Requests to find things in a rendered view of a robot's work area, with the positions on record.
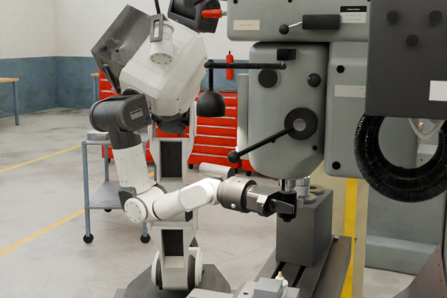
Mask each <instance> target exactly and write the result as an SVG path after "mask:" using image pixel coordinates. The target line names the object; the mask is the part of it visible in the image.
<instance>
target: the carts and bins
mask: <svg viewBox="0 0 447 298"><path fill-rule="evenodd" d="M134 134H139V135H140V137H141V140H142V145H143V149H144V155H145V158H146V144H147V142H148V141H149V139H150V137H149V135H148V127H145V128H142V129H140V130H137V131H136V132H134ZM81 145H82V165H83V181H84V211H85V227H86V234H85V235H84V237H83V241H84V242H85V243H91V242H92V241H93V239H94V237H93V235H92V234H91V233H90V210H104V211H105V212H111V210H122V207H121V204H120V198H119V195H118V189H119V187H120V182H119V180H109V169H108V145H111V143H110V138H109V135H108V132H98V131H96V130H92V131H90V132H87V139H86V140H83V141H82V142H81ZM87 145H104V167H105V181H104V183H103V184H102V185H101V187H99V189H98V190H97V191H96V193H95V194H94V195H93V197H92V198H91V199H90V200H89V192H88V162H87ZM154 181H155V182H157V167H156V163H155V161H154ZM140 241H141V242H142V243H148V242H149V241H150V235H149V234H148V228H147V226H146V222H143V234H142V235H141V237H140Z"/></svg>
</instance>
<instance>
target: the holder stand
mask: <svg viewBox="0 0 447 298"><path fill-rule="evenodd" d="M299 199H302V200H304V206H303V208H297V217H296V218H294V219H292V221H291V222H283V220H282V219H281V218H279V217H278V215H277V224H276V252H275V260H276V261H282V262H286V263H292V264H296V265H302V266H306V267H313V266H314V265H315V264H316V262H317V261H318V260H319V258H320V257H321V256H322V254H323V253H324V251H325V250H326V249H327V248H328V246H329V244H330V243H331V232H332V216H333V190H331V189H326V188H324V187H323V186H320V185H316V184H310V192H309V197H308V198H299Z"/></svg>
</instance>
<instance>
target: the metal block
mask: <svg viewBox="0 0 447 298"><path fill-rule="evenodd" d="M282 294H283V280H278V279H270V278H265V277H260V279H259V281H258V282H257V285H256V286H255V288H254V298H281V296H282Z"/></svg>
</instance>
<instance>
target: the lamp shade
mask: <svg viewBox="0 0 447 298"><path fill-rule="evenodd" d="M196 116H201V117H222V116H225V101H224V98H223V95H222V94H220V93H219V92H218V91H215V90H207V91H204V92H203V93H201V94H200V95H199V97H198V101H197V104H196Z"/></svg>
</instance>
